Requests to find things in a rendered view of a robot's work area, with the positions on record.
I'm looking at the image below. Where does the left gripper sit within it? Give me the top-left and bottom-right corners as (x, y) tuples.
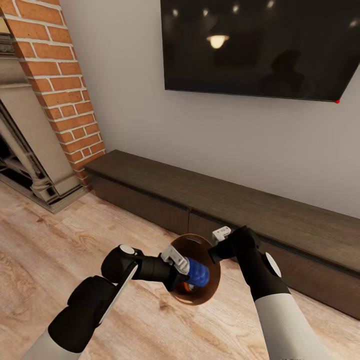
(146, 253), (191, 292)

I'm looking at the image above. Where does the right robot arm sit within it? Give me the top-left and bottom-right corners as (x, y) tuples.
(208, 225), (334, 360)

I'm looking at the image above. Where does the trash can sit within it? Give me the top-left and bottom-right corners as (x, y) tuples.
(169, 233), (221, 307)

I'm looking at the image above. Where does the can of soda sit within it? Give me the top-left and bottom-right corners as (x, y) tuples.
(175, 281), (200, 294)
(174, 256), (210, 288)

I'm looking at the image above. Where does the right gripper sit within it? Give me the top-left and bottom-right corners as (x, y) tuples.
(208, 239), (235, 264)

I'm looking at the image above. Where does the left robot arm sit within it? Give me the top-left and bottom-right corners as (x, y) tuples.
(20, 244), (191, 360)

